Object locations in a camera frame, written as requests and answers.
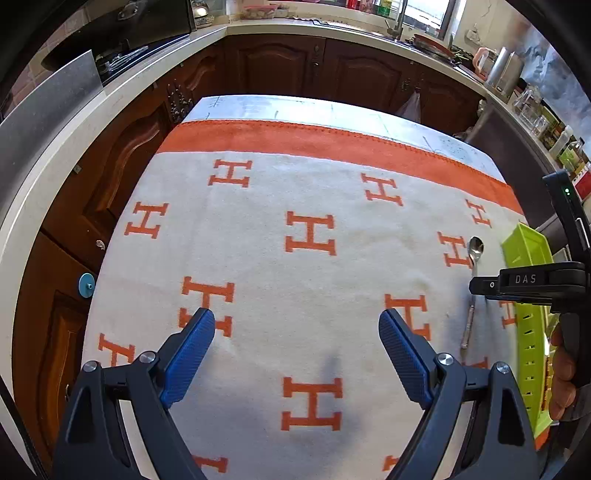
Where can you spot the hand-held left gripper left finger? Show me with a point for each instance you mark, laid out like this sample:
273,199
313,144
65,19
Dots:
189,355

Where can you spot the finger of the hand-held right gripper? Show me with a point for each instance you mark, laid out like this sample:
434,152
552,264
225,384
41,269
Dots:
485,286

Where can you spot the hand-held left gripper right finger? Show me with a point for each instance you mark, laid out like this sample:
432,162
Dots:
406,360

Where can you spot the steel teaspoon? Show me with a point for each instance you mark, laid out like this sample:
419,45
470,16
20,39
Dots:
476,247

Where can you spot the green plastic tray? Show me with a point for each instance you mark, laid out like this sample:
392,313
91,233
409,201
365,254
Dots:
531,332

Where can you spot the person's right hand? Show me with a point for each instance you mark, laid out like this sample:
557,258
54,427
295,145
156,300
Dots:
561,383

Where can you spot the orange printed blanket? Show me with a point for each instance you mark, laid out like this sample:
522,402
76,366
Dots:
300,300

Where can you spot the blue round cabinet knob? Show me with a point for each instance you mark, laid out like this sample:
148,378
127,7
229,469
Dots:
87,285

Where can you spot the grey metal cabinet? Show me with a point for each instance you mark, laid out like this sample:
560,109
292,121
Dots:
508,152

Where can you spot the clear bottle with green label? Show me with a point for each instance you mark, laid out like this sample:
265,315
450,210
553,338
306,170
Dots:
561,143

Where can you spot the glass jar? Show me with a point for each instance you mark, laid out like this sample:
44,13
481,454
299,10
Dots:
527,106

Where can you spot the white plastic bag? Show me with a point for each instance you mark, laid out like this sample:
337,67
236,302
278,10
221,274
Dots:
410,108

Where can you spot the steel electric kettle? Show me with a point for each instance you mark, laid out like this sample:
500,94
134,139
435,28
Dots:
503,71

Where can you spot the white kitchen countertop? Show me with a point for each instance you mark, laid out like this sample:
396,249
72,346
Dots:
55,152

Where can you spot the red frying pan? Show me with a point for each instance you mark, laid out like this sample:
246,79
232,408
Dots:
434,46

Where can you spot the steel splash guard panel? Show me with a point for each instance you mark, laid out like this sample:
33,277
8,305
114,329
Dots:
46,120

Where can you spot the steel faucet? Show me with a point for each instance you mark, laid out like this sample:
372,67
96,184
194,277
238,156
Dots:
397,23

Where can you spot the window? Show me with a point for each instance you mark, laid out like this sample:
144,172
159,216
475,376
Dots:
429,14

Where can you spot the black gas stove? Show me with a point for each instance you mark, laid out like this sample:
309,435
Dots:
122,60

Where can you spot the black stove cover panel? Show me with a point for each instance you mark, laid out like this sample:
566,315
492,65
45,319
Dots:
115,23

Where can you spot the steel teapot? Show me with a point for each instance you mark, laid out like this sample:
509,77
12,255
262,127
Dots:
202,14

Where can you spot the pink food container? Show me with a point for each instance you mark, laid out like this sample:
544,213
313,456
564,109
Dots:
261,11

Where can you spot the clear plastic wall sheet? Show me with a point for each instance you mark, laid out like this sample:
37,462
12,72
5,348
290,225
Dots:
558,87

